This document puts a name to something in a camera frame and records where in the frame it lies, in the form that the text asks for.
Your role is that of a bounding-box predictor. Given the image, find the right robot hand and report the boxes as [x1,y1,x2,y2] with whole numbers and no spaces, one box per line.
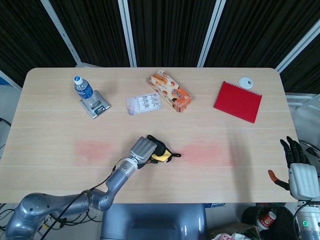
[267,136,320,200]

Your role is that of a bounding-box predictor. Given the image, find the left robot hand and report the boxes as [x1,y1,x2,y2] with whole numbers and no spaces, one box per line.
[129,136,158,170]

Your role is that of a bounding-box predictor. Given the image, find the black and yellow cloth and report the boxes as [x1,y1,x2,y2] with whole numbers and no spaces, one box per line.
[146,134,182,164]

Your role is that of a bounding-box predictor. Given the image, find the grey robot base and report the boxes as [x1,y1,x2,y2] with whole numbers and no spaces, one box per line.
[100,203,208,240]

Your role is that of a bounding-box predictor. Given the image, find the white pill blister pack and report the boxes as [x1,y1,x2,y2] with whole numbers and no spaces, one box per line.
[125,92,163,116]

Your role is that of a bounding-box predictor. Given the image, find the black trash bin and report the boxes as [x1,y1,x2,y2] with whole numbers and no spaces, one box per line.
[241,205,300,240]

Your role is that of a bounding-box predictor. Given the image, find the red instant noodle cup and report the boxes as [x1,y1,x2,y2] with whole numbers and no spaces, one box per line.
[257,210,277,231]

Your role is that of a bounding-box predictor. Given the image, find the orange biscuit box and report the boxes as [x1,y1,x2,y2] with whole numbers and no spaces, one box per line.
[148,69,193,113]

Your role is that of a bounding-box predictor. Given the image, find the small silver digital scale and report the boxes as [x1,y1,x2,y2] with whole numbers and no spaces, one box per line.
[79,90,112,119]

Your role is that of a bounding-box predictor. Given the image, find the clear plastic water bottle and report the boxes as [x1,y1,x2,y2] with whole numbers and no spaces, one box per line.
[72,75,95,100]

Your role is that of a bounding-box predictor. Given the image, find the red spiral notebook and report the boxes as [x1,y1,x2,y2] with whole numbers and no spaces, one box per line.
[213,80,263,124]

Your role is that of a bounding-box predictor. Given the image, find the small white round lid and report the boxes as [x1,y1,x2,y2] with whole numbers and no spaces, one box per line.
[238,76,254,89]

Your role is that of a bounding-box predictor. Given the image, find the black cables on floor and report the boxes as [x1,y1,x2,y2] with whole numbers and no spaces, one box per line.
[0,202,103,240]

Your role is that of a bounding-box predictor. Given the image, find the white partition frame post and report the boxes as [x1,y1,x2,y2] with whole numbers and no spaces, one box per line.
[274,18,320,73]
[197,0,227,68]
[117,0,138,68]
[39,0,101,68]

